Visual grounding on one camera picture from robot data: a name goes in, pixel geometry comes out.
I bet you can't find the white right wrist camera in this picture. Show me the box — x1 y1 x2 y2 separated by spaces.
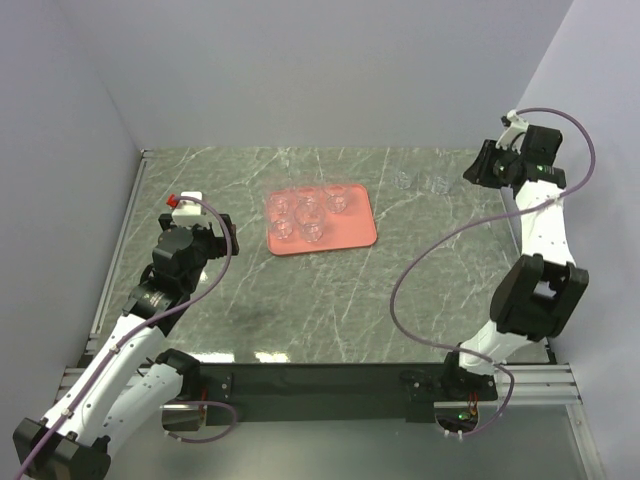
496 109 529 150

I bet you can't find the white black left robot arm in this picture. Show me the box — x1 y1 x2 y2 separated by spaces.
13 211 239 479

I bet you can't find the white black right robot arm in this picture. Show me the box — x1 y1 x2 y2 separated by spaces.
440 125 589 399

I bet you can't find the pink rectangular plastic tray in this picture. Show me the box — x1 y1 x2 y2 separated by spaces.
265 183 377 256

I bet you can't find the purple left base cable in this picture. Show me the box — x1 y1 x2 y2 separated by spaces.
164 399 240 445

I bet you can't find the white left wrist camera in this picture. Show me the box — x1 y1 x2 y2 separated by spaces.
167 191 207 228

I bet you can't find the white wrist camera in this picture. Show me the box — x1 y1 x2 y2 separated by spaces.
167 191 207 228
496 109 529 150

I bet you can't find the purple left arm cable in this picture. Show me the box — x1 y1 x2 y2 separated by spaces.
9 197 234 480

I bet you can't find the clear faceted glass tumbler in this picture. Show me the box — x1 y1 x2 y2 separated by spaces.
429 175 452 195
265 188 293 217
269 216 294 241
294 198 326 226
392 170 413 190
299 221 324 243
324 183 349 214

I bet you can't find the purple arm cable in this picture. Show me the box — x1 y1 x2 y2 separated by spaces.
389 106 597 444
9 197 234 480

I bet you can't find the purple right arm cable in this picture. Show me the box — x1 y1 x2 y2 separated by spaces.
389 106 597 444

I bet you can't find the aluminium extrusion frame rail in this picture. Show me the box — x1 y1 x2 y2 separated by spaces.
49 147 154 480

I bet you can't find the black front mounting beam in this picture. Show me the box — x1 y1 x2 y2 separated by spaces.
201 363 496 423

